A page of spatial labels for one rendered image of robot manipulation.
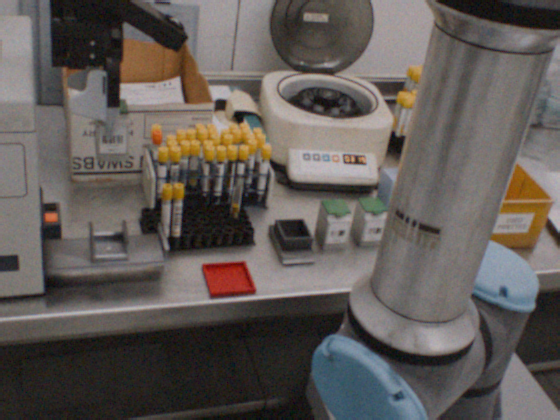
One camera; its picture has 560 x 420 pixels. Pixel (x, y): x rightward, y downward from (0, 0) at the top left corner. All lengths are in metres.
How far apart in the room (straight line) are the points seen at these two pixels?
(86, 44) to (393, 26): 0.97
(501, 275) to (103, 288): 0.56
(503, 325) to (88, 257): 0.58
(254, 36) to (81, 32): 0.78
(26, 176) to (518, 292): 0.58
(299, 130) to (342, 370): 0.73
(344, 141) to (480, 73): 0.85
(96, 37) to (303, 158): 0.57
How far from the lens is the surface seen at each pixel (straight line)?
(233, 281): 1.08
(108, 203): 1.23
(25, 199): 0.95
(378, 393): 0.63
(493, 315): 0.74
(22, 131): 0.90
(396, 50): 1.74
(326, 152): 1.34
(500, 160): 0.54
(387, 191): 1.22
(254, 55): 1.62
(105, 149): 0.94
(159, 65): 1.50
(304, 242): 1.13
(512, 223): 1.28
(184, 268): 1.10
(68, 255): 1.05
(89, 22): 0.87
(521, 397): 0.97
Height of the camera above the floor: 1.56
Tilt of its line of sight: 33 degrees down
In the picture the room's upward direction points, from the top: 10 degrees clockwise
